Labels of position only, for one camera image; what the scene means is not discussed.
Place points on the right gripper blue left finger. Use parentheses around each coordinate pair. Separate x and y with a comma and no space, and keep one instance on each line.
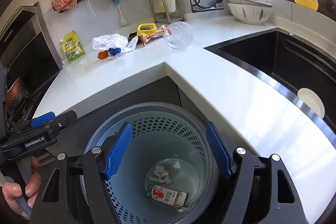
(114,150)

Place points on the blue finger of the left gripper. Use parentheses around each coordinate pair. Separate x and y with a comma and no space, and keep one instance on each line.
(42,119)

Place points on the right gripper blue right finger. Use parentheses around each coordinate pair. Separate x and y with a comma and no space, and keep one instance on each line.
(220,153)

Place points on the patterned white paper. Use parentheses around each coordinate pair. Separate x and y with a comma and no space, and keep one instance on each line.
(161,175)

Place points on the red green carton box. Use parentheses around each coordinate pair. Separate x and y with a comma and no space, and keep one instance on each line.
(166,196)

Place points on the white plastic bag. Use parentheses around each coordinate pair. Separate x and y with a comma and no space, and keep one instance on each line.
(113,41)

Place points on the yellow rimmed clear lid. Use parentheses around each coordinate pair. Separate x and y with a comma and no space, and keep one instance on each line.
(146,28)

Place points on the clear plastic cup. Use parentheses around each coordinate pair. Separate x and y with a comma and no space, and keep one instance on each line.
(179,36)

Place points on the grey perforated trash bin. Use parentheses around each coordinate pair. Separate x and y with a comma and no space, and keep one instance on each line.
(162,135)

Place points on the black kitchen sink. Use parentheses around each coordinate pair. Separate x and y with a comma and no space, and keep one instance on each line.
(287,63)

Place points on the person's left hand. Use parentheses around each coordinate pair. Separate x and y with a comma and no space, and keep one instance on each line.
(21,200)

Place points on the black stove range unit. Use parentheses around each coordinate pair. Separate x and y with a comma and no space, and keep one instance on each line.
(31,60)

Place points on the yellow green seasoning pouch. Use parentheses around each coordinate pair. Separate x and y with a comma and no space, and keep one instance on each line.
(72,47)

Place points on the orange peel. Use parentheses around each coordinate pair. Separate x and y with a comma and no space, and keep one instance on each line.
(102,55)

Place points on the dark grey cloth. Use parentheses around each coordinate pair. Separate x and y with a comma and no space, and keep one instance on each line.
(131,36)

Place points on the red white snack wrapper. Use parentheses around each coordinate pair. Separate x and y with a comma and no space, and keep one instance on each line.
(157,34)

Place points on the pink hanging cloth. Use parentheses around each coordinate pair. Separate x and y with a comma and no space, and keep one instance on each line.
(63,5)

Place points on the white bottle brush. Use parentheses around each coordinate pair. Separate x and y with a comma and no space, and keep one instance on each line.
(122,21)

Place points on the metal cutting board rack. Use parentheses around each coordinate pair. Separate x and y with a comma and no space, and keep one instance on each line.
(161,13)

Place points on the white colander bowl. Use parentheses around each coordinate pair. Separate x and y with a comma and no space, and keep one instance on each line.
(254,12)

